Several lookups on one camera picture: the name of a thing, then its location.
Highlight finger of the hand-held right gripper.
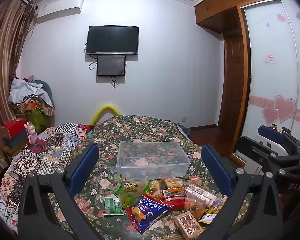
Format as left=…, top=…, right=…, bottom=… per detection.
left=258, top=125, right=300, bottom=147
left=236, top=135, right=300, bottom=178

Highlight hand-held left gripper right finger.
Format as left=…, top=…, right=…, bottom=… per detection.
left=197, top=144, right=283, bottom=240

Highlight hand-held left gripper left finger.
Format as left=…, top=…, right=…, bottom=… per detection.
left=17, top=144, right=100, bottom=240

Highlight orange rice cracker packet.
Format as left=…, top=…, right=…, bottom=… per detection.
left=164, top=177, right=185, bottom=189

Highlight green-edged clear pastry packet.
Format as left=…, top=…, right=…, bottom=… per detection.
left=115, top=174, right=152, bottom=196

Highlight green jelly cup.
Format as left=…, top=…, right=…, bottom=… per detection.
left=120, top=191, right=140, bottom=209

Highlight brown cake packet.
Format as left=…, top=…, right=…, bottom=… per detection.
left=174, top=210, right=205, bottom=239

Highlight clear plastic container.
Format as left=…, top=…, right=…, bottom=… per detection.
left=116, top=141, right=191, bottom=182

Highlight nut snack packet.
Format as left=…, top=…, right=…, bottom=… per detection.
left=147, top=180, right=163, bottom=199

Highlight blue snack bag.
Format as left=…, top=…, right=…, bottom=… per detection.
left=126, top=194, right=175, bottom=234

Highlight white appliance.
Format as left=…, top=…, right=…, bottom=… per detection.
left=250, top=134, right=290, bottom=176

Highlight patchwork quilt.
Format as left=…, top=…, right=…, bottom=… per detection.
left=0, top=122, right=95, bottom=220

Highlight clear packet of orange crisps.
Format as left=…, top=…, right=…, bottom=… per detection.
left=184, top=183, right=228, bottom=220

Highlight green snack packet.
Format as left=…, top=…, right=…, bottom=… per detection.
left=102, top=197, right=125, bottom=217

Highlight small dark snack packet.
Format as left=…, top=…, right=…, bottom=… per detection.
left=162, top=187, right=187, bottom=197

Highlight yellow snack packet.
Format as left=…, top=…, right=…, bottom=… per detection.
left=198, top=205, right=219, bottom=225

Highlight red snack packet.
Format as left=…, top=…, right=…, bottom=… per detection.
left=142, top=189, right=188, bottom=210

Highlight white sliding door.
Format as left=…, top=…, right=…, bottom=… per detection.
left=240, top=0, right=300, bottom=167

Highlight yellow foam tube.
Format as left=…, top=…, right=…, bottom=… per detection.
left=90, top=104, right=123, bottom=125

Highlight wooden wardrobe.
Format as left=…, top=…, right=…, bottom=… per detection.
left=194, top=0, right=293, bottom=167

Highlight pink doll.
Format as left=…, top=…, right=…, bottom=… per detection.
left=24, top=122, right=38, bottom=145

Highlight floral blanket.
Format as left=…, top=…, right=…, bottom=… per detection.
left=47, top=115, right=253, bottom=240

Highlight green bag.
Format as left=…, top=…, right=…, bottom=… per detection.
left=27, top=107, right=45, bottom=132

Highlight red box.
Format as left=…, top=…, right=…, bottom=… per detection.
left=1, top=119, right=28, bottom=138

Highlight dark grey chair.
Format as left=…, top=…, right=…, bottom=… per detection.
left=32, top=80, right=55, bottom=110

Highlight pile of clothes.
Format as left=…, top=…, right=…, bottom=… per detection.
left=9, top=76, right=55, bottom=117

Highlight striped brown curtain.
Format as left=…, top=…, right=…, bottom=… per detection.
left=0, top=0, right=38, bottom=170

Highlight white air conditioner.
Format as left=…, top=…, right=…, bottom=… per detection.
left=36, top=0, right=84, bottom=24

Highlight tangled black cable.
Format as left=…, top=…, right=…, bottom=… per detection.
left=0, top=200, right=18, bottom=228

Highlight small black wall monitor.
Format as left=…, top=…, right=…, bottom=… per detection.
left=96, top=55, right=127, bottom=77

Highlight large black wall television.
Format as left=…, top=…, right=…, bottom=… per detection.
left=86, top=26, right=140, bottom=55

